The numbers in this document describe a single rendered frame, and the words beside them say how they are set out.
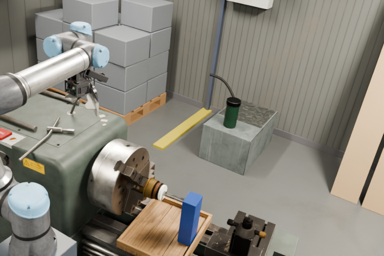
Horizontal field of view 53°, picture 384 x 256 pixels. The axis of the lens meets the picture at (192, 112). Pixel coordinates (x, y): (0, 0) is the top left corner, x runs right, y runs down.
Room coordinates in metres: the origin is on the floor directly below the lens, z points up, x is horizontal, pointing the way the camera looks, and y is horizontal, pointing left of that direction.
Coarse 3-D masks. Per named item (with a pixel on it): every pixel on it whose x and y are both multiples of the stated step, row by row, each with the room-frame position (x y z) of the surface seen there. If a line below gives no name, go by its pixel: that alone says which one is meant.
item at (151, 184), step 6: (150, 180) 1.35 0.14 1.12; (156, 180) 1.36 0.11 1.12; (144, 186) 1.32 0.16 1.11; (150, 186) 1.32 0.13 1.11; (156, 186) 1.32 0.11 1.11; (144, 192) 1.31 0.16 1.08; (150, 192) 1.31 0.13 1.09; (156, 192) 1.30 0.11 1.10; (150, 198) 1.31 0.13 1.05; (156, 198) 1.30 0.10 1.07
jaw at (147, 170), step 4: (148, 160) 1.52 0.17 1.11; (148, 164) 1.48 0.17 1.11; (152, 164) 1.49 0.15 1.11; (144, 168) 1.45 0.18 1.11; (148, 168) 1.45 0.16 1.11; (152, 168) 1.47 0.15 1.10; (140, 172) 1.42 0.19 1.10; (144, 172) 1.42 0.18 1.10; (148, 172) 1.43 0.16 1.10; (152, 172) 1.43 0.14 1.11; (144, 176) 1.40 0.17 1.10; (148, 176) 1.40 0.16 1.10; (152, 176) 1.40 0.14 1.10
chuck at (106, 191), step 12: (120, 144) 1.42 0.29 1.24; (132, 144) 1.45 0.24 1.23; (108, 156) 1.34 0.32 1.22; (120, 156) 1.34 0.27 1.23; (132, 156) 1.37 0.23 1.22; (144, 156) 1.47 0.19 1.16; (108, 168) 1.30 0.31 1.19; (96, 180) 1.28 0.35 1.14; (108, 180) 1.27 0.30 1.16; (120, 180) 1.29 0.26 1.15; (96, 192) 1.26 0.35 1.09; (108, 192) 1.25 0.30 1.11; (120, 192) 1.29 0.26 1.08; (96, 204) 1.28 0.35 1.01; (108, 204) 1.24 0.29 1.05; (120, 204) 1.30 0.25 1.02
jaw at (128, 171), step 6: (120, 162) 1.32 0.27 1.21; (120, 168) 1.30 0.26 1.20; (126, 168) 1.31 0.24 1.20; (132, 168) 1.31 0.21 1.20; (126, 174) 1.29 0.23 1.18; (132, 174) 1.30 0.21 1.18; (138, 174) 1.33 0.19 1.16; (132, 180) 1.31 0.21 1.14; (138, 180) 1.31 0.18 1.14; (144, 180) 1.33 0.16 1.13
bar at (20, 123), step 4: (0, 116) 1.47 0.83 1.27; (4, 116) 1.47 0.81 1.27; (8, 116) 1.47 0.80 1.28; (8, 120) 1.45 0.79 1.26; (12, 120) 1.45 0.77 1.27; (16, 120) 1.44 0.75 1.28; (20, 120) 1.45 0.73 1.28; (20, 124) 1.43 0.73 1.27; (24, 124) 1.42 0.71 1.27; (28, 124) 1.42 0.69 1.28; (28, 128) 1.41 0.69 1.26; (32, 128) 1.40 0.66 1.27; (36, 128) 1.41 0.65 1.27
